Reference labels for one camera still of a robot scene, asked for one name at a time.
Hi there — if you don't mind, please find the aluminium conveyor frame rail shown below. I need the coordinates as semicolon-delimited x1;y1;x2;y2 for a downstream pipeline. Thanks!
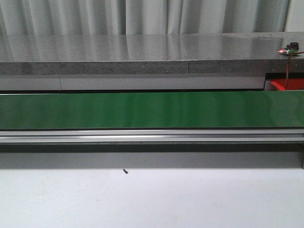
0;128;304;144

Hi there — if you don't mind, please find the small green sensor board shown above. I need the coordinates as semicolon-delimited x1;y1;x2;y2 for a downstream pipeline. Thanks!
278;42;300;56

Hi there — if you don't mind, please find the grey stone slab bench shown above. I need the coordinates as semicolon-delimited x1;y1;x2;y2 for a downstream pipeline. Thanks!
0;32;304;75

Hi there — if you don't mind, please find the white rear conveyor panel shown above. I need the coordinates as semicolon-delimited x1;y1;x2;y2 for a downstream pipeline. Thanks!
0;76;265;91

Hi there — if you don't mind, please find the green conveyor belt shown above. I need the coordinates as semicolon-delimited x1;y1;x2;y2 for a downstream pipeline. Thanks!
0;90;304;130

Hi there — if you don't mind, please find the grey pleated curtain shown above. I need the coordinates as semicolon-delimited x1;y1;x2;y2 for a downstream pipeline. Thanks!
0;0;289;35

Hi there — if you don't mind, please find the red plastic bin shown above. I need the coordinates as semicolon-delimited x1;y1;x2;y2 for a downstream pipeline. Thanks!
270;78;304;91

